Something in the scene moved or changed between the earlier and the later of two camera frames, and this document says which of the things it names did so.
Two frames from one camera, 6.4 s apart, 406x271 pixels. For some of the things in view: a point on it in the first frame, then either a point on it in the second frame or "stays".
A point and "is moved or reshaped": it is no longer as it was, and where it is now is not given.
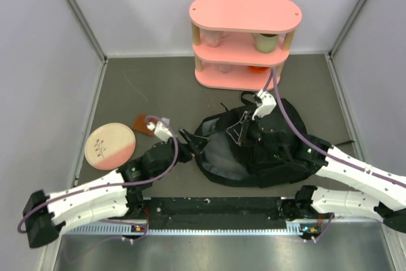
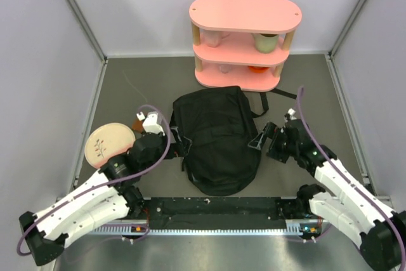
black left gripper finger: (196, 143) → (183, 145)
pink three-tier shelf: (238, 39) stays
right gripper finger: (238, 131) → (261, 139)
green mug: (267, 43) stays
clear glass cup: (226, 68) stays
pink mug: (213, 38) stays
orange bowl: (258, 69) stays
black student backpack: (271, 156) is moved or reshaped
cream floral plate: (110, 146) stays
